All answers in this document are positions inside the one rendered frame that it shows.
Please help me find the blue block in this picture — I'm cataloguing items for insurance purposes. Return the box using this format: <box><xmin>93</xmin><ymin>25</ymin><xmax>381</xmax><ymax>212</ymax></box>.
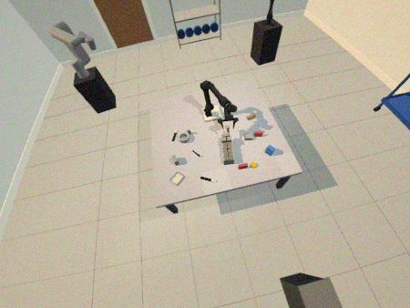
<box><xmin>265</xmin><ymin>145</ymin><xmax>275</xmax><ymax>156</ymax></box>

